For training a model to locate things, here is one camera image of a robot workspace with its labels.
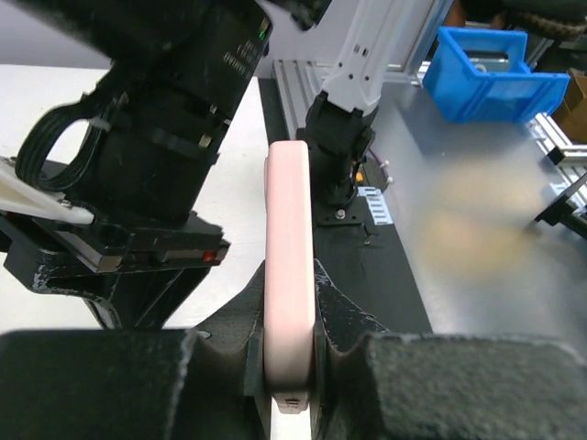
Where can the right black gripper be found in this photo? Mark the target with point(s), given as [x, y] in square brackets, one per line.
[134, 276]

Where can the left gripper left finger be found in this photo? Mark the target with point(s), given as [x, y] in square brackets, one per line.
[199, 383]

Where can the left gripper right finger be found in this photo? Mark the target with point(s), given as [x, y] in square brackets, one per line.
[372, 383]

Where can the black phone pink case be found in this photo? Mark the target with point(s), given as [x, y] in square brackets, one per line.
[289, 285]

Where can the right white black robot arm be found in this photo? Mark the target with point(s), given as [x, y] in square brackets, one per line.
[125, 163]

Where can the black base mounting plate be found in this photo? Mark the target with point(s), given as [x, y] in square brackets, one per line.
[362, 255]

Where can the blue plastic storage bin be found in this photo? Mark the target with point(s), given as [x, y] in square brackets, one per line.
[480, 75]

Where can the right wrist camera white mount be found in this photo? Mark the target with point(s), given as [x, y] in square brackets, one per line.
[19, 198]

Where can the right white cable duct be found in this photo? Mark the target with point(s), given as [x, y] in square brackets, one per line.
[378, 207]

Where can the black bracket on rail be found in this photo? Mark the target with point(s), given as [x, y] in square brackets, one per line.
[563, 210]

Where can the front aluminium rail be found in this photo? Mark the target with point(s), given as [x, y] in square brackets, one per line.
[298, 83]

